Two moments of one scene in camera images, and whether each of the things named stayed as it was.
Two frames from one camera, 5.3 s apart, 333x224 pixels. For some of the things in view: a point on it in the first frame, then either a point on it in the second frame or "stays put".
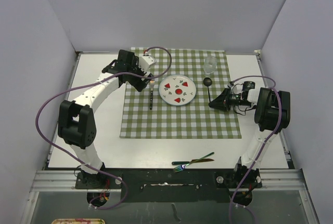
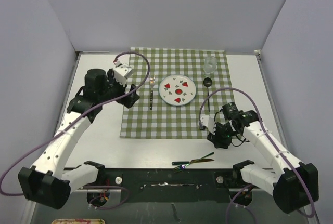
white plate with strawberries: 177,90 stays put
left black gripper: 139,84 -> 127,100
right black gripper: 222,102 -> 217,140
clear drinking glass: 210,65 stays put
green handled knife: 192,161 stays put
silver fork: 152,81 stays put
